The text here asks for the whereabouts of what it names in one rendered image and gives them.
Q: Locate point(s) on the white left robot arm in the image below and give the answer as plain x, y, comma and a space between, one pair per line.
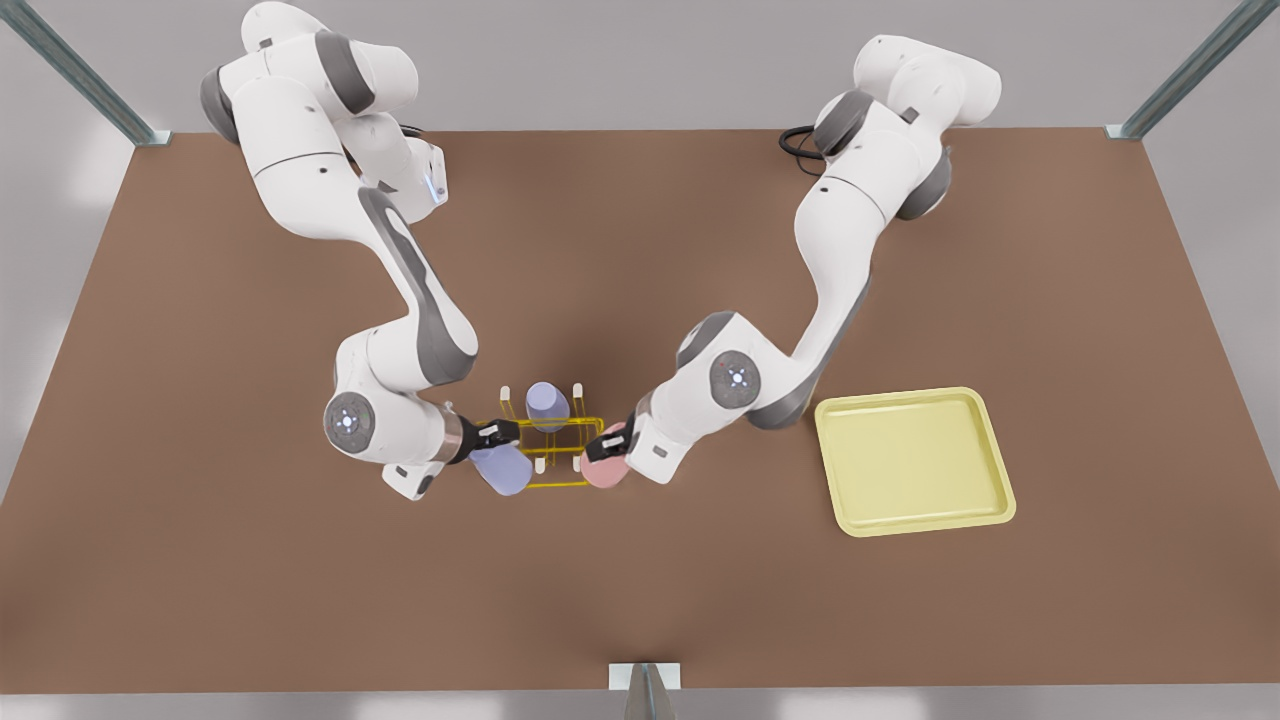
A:
840, 250

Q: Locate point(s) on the silver frame post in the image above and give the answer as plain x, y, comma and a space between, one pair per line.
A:
1190, 70
75, 70
646, 692

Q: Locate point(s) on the yellow tray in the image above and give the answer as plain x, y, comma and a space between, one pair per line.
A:
912, 461

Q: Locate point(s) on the lavender cup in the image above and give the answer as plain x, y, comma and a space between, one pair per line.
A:
547, 404
503, 469

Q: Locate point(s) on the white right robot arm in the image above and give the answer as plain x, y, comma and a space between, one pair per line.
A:
400, 260

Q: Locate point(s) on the pink cup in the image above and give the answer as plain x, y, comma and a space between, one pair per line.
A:
604, 470

